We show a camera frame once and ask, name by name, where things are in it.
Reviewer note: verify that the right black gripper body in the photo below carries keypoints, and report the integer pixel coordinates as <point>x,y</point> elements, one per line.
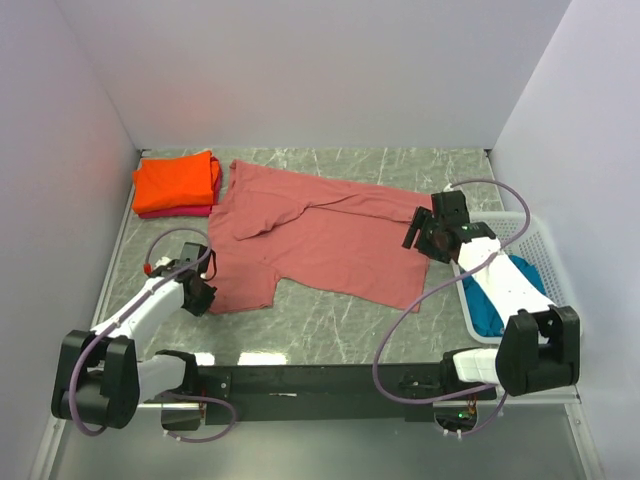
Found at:
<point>428,241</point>

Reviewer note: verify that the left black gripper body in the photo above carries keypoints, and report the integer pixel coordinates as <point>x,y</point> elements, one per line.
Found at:
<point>198,305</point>

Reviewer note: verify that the salmon pink t shirt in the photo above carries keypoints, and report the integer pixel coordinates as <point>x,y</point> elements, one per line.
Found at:
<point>333,235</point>

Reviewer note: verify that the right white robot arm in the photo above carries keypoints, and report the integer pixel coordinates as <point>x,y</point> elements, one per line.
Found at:
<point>540,345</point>

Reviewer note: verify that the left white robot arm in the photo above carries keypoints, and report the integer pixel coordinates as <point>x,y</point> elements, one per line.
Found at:
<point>99,379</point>

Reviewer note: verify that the white plastic basket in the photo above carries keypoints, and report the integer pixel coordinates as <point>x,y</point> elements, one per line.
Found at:
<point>535,240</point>

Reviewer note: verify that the folded magenta t shirt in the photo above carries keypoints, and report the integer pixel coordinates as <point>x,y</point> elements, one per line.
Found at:
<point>175,212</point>

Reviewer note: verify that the blue t shirt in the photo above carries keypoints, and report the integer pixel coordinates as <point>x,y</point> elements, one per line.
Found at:
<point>484,317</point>

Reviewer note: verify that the folded orange t shirt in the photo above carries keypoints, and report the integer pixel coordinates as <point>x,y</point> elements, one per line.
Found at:
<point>172,182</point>

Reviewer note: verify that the black base beam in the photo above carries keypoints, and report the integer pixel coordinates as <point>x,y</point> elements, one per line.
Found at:
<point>330,392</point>

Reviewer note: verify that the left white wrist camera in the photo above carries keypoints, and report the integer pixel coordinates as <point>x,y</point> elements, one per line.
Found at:
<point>162,263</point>

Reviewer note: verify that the aluminium rail frame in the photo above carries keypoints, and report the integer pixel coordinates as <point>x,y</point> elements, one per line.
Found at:
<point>537,436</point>

